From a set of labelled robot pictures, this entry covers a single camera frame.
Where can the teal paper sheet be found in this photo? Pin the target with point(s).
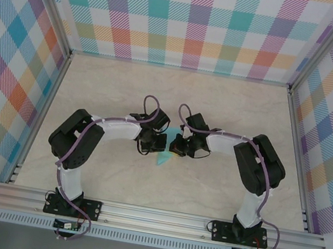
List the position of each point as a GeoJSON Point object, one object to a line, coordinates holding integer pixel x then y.
{"type": "Point", "coordinates": [162, 160]}

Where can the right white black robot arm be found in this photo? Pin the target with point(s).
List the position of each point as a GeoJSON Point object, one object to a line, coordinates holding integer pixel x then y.
{"type": "Point", "coordinates": [221, 145]}

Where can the aluminium table edge rail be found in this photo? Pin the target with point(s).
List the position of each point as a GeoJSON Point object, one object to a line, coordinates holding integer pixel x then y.
{"type": "Point", "coordinates": [46, 109]}
{"type": "Point", "coordinates": [297, 154]}

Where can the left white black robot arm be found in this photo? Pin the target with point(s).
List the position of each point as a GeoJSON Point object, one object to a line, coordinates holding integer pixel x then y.
{"type": "Point", "coordinates": [120, 129]}

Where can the thin aluminium table rail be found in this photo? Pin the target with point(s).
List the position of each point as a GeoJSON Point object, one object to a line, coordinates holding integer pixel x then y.
{"type": "Point", "coordinates": [179, 68]}

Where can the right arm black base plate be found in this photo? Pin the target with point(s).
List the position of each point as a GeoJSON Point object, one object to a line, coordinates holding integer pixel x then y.
{"type": "Point", "coordinates": [221, 232]}

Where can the aluminium frame post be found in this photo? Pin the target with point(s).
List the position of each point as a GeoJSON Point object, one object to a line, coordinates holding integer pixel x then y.
{"type": "Point", "coordinates": [51, 1]}
{"type": "Point", "coordinates": [325, 46]}

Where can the wide aluminium mounting rail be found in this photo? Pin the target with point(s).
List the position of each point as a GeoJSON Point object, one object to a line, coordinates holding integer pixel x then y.
{"type": "Point", "coordinates": [153, 219]}

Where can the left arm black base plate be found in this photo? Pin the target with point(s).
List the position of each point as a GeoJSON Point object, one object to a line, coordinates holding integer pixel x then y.
{"type": "Point", "coordinates": [91, 209]}

